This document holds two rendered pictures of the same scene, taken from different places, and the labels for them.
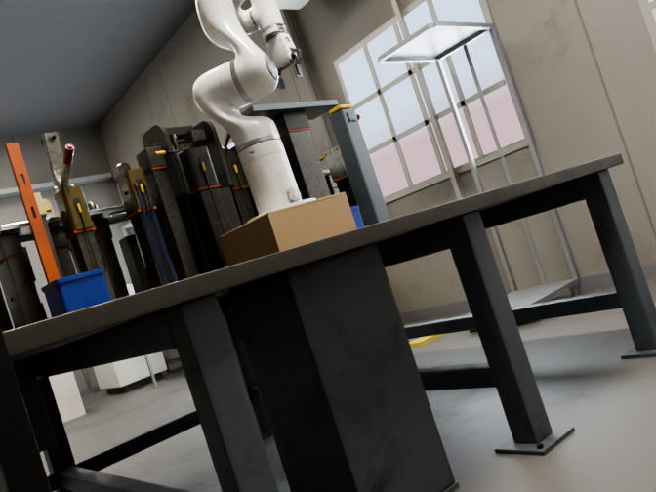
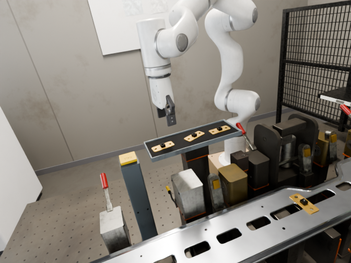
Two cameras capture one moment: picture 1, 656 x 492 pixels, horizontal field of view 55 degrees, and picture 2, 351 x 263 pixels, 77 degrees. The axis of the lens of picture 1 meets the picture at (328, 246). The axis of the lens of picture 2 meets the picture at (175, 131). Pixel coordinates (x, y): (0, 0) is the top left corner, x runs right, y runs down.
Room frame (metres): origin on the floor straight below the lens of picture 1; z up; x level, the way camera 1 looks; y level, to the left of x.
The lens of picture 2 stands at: (2.74, 0.31, 1.58)
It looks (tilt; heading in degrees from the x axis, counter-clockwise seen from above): 26 degrees down; 208
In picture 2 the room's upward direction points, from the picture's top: 9 degrees counter-clockwise
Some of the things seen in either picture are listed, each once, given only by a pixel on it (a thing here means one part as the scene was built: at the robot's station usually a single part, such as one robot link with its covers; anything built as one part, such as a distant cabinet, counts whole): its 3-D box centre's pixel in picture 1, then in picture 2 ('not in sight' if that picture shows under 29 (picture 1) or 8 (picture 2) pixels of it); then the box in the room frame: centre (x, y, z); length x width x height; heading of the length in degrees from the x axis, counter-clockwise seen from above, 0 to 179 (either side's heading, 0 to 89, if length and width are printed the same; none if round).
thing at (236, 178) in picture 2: not in sight; (231, 209); (2.10, 0.16, 0.89); 0.12 x 0.08 x 0.38; 43
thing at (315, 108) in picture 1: (285, 112); (191, 138); (2.03, 0.00, 1.16); 0.37 x 0.14 x 0.02; 133
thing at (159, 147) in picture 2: not in sight; (162, 145); (2.12, -0.09, 1.17); 0.08 x 0.04 x 0.01; 140
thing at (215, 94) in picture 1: (233, 109); (241, 112); (1.65, 0.12, 1.11); 0.19 x 0.12 x 0.24; 72
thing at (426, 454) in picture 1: (339, 387); not in sight; (1.65, 0.09, 0.33); 0.31 x 0.31 x 0.66; 39
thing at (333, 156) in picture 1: (353, 191); (124, 252); (2.39, -0.16, 0.88); 0.12 x 0.07 x 0.36; 43
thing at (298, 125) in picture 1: (307, 181); (197, 183); (2.03, 0.00, 0.92); 0.10 x 0.08 x 0.45; 133
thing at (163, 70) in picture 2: (274, 33); (158, 69); (2.12, -0.05, 1.45); 0.09 x 0.08 x 0.03; 48
